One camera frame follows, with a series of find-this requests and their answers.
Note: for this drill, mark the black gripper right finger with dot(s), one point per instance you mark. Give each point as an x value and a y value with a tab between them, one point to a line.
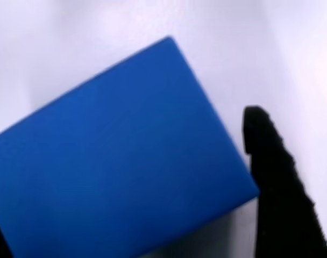
276	193

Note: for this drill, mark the blue block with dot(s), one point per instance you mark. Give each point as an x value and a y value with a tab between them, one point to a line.
120	150

